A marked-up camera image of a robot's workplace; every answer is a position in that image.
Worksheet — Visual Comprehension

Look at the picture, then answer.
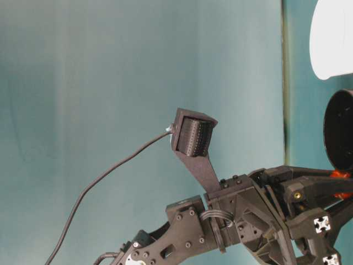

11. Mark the white paper cup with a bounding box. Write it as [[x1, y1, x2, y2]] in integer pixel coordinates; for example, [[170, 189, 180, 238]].
[[308, 0, 353, 81]]

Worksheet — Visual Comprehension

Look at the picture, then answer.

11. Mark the blue-green backdrop sheet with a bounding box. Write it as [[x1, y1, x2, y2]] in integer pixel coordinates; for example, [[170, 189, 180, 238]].
[[0, 0, 285, 265]]

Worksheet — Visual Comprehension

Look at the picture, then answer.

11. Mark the grey wrist cable bundle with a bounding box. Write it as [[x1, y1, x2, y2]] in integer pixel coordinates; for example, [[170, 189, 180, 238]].
[[200, 210, 235, 221]]

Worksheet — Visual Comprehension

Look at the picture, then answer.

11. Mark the black cup holder red handle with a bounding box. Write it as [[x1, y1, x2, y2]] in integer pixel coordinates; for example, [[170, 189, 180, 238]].
[[322, 88, 353, 200]]

